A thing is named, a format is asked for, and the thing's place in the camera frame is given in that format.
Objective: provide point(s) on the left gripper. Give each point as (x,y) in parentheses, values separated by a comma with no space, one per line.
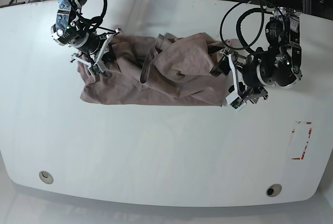
(247,75)

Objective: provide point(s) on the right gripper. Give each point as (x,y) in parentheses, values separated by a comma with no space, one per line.
(95,48)

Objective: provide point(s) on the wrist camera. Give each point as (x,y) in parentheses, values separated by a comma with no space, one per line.
(96,69)
(236,102)

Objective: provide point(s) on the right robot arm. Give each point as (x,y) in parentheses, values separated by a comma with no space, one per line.
(70,23)

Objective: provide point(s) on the right table grommet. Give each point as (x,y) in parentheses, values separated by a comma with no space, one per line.
(274,190)

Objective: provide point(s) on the red tape rectangle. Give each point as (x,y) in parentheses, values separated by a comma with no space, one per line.
(300,138)

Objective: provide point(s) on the left table grommet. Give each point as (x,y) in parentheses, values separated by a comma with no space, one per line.
(46,177)

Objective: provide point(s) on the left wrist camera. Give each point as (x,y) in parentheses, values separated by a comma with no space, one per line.
(236,102)

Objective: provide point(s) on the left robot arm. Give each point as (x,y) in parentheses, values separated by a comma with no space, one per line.
(279,65)

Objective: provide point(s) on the mauve t-shirt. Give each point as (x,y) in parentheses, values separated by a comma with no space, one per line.
(163,71)

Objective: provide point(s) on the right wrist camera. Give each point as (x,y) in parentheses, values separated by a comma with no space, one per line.
(96,69)

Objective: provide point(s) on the table grommet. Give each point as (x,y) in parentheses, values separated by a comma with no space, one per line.
(274,190)
(46,177)

